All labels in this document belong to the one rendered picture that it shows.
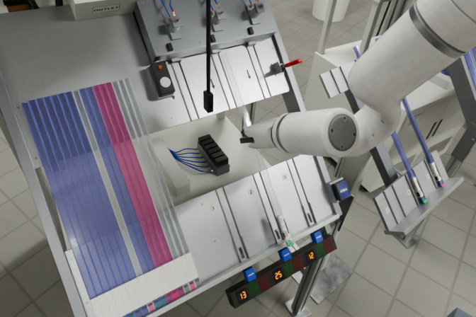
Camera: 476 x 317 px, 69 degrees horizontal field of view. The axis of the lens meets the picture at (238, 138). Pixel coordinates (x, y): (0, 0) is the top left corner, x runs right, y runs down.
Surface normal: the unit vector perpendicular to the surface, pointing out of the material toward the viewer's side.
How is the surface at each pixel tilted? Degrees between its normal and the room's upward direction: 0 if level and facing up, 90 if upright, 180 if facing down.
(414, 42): 84
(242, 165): 0
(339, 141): 54
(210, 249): 44
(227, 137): 0
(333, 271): 0
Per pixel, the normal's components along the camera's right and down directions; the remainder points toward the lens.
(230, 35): 0.40, -0.14
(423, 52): -0.51, 0.56
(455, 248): 0.06, -0.75
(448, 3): -0.81, 0.15
